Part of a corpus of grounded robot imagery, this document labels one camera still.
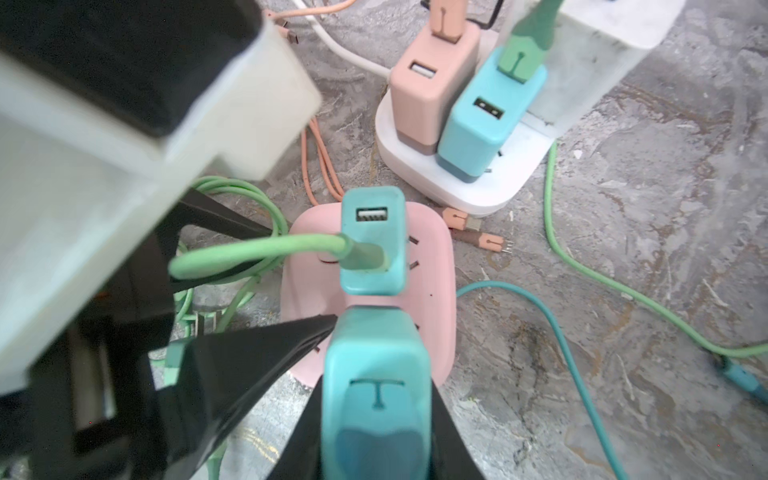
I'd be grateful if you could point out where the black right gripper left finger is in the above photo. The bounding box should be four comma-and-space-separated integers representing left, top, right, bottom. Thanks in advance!
158, 314, 337, 479

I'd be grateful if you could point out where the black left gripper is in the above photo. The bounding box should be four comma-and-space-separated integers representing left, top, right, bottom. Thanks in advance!
1, 190, 277, 479

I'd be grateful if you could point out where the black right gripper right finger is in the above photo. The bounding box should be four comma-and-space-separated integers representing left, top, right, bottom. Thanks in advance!
267, 377, 484, 479

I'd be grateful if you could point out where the teal USB charger plug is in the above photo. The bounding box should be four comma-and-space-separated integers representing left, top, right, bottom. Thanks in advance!
321, 306, 432, 479

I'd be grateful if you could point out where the green USB charger plug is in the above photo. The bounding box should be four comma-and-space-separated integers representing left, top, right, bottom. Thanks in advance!
340, 186, 408, 296

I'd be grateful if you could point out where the pink power strip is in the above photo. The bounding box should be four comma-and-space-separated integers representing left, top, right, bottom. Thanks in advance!
280, 202, 457, 386

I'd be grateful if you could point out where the pink USB charger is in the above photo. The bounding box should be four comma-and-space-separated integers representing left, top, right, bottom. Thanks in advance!
389, 21, 481, 155

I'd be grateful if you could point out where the teal USB charger on white strip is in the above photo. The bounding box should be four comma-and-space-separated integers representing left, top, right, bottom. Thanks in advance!
437, 47, 548, 183

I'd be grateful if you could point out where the white power strip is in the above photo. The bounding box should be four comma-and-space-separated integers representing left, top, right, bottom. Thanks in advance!
374, 29, 556, 218

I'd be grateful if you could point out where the white large adapter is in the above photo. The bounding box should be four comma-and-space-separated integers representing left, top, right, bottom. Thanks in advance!
522, 0, 685, 138

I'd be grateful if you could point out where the light green USB cable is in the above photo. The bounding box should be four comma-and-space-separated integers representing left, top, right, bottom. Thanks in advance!
149, 173, 355, 480

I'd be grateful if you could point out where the pink USB cable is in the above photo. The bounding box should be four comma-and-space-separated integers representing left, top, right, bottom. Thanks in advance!
263, 0, 511, 254

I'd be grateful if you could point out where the white power cord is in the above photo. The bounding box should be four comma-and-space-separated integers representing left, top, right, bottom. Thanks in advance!
290, 0, 394, 79

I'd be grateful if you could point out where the teal USB cable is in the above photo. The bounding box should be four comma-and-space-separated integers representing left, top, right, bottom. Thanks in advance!
455, 280, 768, 480

